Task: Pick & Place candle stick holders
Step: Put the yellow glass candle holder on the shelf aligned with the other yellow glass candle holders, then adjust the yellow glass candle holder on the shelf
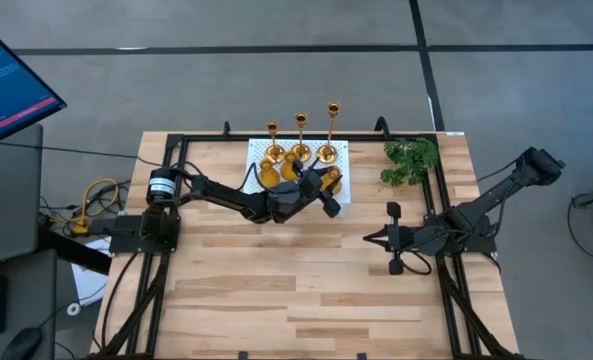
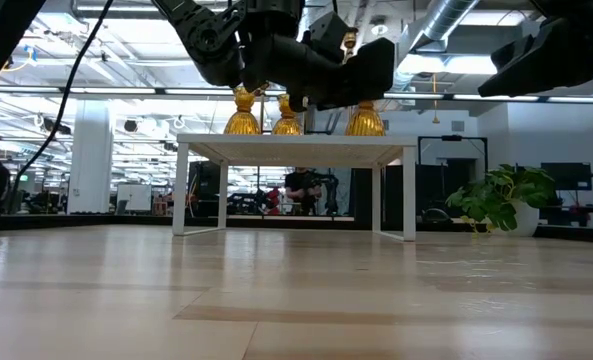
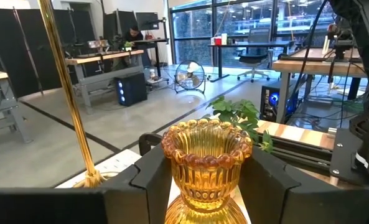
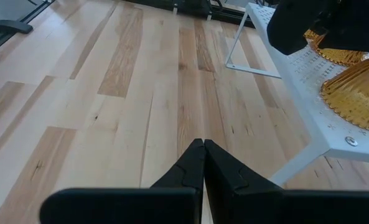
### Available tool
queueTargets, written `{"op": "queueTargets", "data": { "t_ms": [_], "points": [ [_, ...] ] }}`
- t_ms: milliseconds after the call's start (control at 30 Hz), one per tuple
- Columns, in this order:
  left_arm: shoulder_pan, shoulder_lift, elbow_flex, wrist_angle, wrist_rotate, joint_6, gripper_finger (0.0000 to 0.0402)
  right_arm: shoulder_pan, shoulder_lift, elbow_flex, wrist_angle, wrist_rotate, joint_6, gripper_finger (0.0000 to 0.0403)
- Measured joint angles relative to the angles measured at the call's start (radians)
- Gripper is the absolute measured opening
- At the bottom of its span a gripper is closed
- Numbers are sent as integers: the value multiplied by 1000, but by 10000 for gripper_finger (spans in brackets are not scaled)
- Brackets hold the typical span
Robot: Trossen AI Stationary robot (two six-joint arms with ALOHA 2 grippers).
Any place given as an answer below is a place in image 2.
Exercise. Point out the white plant pot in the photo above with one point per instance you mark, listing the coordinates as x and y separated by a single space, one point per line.
526 220

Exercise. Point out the white perforated metal shelf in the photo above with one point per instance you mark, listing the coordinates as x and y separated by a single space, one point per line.
301 150

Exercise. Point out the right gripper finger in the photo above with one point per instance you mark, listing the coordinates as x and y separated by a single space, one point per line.
556 60
508 52

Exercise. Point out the black cabinet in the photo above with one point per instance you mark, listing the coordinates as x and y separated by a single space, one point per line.
203 187

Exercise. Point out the white column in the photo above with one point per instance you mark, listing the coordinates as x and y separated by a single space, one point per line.
90 160

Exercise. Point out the black aluminium table frame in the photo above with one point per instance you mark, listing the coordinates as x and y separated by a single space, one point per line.
76 221

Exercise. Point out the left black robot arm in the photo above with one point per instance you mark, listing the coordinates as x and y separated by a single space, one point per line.
211 40

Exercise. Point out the amber ribbed glass candle holder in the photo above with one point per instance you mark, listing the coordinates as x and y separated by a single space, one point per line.
243 125
365 122
287 126

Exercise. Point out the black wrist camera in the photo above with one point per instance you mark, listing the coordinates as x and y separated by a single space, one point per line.
328 30

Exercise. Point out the black background monitor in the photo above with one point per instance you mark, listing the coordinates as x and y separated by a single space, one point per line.
566 176

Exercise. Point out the white board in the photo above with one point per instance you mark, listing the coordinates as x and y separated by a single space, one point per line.
133 197

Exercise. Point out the silver ventilation duct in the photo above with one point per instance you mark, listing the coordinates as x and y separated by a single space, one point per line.
448 17

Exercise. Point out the tall brass candlestick holder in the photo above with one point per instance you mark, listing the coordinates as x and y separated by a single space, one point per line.
350 41

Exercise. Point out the green leafy plant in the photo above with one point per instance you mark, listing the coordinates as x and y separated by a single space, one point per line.
496 195

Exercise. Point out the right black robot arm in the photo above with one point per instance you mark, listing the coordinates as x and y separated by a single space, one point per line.
576 10

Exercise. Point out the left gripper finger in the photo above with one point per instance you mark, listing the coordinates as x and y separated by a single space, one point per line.
371 75

